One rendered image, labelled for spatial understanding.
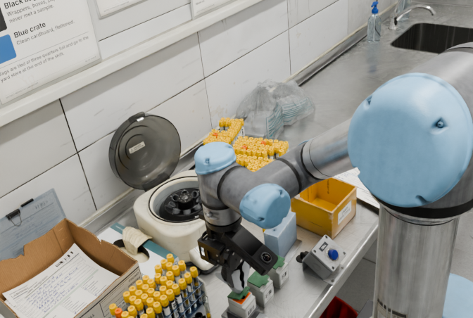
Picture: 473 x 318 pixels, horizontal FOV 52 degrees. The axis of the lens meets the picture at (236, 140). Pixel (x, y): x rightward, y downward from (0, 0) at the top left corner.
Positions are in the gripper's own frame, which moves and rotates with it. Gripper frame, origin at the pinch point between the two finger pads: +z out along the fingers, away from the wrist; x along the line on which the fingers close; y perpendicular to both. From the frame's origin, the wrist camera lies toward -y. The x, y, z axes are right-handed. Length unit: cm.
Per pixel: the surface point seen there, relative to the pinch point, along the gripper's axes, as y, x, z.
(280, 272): -2.0, -12.0, 4.9
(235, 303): 0.8, 1.9, 3.1
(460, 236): -18, -149, 98
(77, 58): 55, -12, -40
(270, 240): 4.1, -17.5, 2.3
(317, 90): 41, -110, 10
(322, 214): -2.2, -32.4, 2.5
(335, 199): 0.4, -45.3, 7.5
